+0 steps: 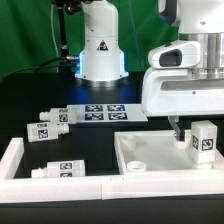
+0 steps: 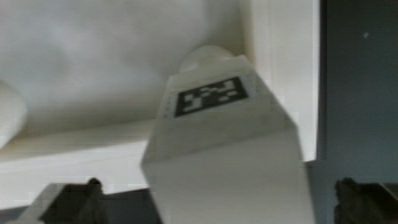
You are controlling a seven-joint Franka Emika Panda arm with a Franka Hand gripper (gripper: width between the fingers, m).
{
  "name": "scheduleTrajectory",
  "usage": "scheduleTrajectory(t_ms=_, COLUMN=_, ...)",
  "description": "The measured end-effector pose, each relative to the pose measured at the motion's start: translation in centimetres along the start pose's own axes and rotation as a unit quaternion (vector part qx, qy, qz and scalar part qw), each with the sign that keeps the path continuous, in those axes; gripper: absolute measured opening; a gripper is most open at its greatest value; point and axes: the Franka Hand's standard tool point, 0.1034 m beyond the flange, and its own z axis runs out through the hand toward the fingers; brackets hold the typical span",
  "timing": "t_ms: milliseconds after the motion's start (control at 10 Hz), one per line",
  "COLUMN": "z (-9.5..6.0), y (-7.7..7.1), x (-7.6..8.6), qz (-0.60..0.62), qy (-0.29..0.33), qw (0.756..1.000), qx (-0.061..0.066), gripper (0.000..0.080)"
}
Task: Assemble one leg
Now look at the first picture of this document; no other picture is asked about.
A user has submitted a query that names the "white marker sheet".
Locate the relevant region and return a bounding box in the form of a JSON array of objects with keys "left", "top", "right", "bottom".
[{"left": 68, "top": 104, "right": 147, "bottom": 123}]

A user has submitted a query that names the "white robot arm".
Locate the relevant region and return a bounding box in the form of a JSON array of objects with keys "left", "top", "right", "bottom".
[{"left": 75, "top": 0, "right": 224, "bottom": 137}]

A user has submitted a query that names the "black cable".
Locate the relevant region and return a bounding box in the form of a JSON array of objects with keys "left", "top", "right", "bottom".
[{"left": 0, "top": 55, "right": 79, "bottom": 81}]

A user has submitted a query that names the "black camera stand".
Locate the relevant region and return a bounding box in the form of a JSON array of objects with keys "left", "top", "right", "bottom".
[{"left": 51, "top": 0, "right": 81, "bottom": 73}]

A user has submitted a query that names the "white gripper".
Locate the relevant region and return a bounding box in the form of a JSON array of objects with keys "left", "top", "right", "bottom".
[{"left": 141, "top": 68, "right": 224, "bottom": 140}]

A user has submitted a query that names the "green backdrop curtain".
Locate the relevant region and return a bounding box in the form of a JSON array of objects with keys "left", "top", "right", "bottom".
[{"left": 0, "top": 0, "right": 177, "bottom": 78}]

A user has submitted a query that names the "white square table top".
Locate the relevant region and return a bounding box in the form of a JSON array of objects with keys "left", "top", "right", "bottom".
[{"left": 113, "top": 129, "right": 224, "bottom": 176}]

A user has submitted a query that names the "white U-shaped fence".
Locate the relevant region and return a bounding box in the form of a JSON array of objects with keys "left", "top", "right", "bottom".
[{"left": 0, "top": 138, "right": 224, "bottom": 203}]

